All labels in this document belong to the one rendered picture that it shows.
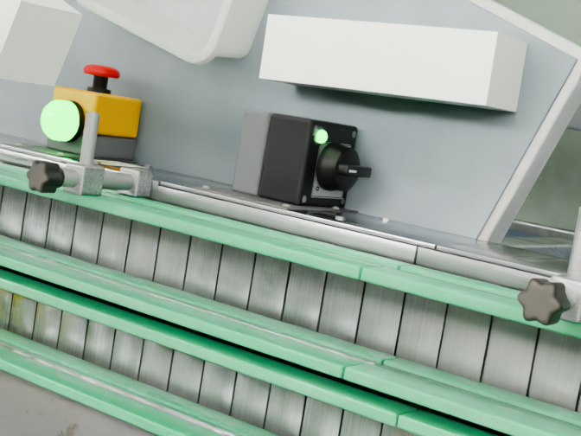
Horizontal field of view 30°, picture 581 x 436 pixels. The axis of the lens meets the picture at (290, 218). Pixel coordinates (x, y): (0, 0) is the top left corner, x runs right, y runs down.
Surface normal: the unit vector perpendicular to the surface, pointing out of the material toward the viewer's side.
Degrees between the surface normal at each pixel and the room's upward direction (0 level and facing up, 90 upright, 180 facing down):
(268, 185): 0
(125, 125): 90
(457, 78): 0
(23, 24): 90
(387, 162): 0
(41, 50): 90
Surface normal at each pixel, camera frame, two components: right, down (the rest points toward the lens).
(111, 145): 0.80, 0.18
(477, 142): -0.58, -0.02
